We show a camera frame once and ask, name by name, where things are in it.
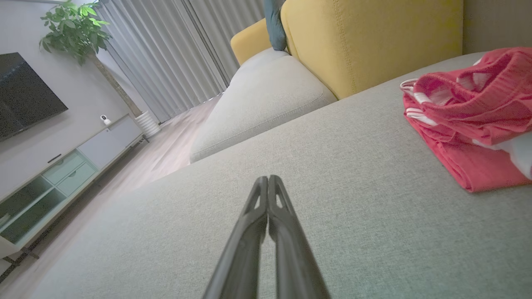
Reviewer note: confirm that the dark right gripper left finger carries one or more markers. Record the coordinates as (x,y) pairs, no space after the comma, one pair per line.
(241,257)

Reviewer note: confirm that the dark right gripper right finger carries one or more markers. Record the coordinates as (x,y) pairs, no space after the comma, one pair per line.
(293,257)

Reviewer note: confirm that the red shorts with white trim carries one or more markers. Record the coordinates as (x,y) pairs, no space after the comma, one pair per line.
(490,108)

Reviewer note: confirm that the large grey fabric ottoman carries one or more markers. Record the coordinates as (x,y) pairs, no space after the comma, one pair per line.
(374,228)

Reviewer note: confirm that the grey sofa seat cushion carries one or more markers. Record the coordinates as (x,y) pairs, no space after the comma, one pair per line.
(257,104)

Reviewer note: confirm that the white ribbed plant pot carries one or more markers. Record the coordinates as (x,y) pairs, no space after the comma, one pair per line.
(147,124)

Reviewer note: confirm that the white grey TV cabinet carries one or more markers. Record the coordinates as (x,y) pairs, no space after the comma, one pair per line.
(104,143)

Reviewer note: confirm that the grey pleated curtain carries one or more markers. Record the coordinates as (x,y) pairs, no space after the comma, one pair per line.
(166,50)

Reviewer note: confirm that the yellow sofa backrest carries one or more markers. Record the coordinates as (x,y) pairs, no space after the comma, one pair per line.
(374,41)

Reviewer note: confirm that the teal throw pillow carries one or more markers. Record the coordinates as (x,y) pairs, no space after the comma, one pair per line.
(275,25)

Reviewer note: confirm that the black flat screen television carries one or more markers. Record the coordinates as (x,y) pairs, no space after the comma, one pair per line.
(25,95)

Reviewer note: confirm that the green leafy indoor plant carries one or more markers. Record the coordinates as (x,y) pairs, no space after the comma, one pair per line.
(75,29)

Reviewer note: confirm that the small white security camera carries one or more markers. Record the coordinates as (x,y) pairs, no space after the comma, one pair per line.
(105,120)

